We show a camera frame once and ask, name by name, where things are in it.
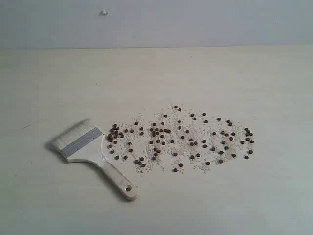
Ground small white wall fixture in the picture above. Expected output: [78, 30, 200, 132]
[99, 9, 109, 16]

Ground white wooden paint brush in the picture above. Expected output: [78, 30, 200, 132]
[49, 119, 138, 201]

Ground brown beans and rice grains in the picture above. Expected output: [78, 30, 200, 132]
[104, 105, 255, 175]

